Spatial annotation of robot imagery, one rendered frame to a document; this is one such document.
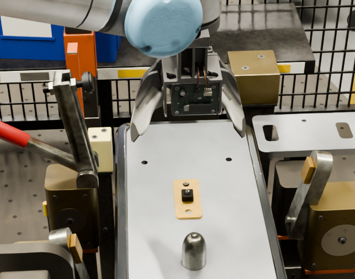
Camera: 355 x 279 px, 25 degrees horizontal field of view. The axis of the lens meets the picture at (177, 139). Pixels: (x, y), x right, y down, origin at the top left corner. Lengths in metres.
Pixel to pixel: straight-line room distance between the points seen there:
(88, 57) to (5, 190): 0.43
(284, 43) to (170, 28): 0.76
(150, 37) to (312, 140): 0.60
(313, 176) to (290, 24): 0.54
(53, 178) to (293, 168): 0.38
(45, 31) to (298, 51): 0.45
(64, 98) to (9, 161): 0.73
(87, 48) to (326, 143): 0.42
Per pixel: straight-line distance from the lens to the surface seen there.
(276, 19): 1.57
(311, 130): 1.32
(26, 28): 1.42
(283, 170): 1.26
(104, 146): 1.18
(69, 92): 1.03
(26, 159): 1.76
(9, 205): 1.65
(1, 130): 1.09
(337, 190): 1.14
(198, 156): 1.25
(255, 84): 1.34
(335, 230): 1.13
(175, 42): 0.75
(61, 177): 1.14
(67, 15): 0.73
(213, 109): 0.99
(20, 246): 0.84
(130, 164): 1.23
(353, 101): 1.91
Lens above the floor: 1.77
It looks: 37 degrees down
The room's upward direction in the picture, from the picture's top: straight up
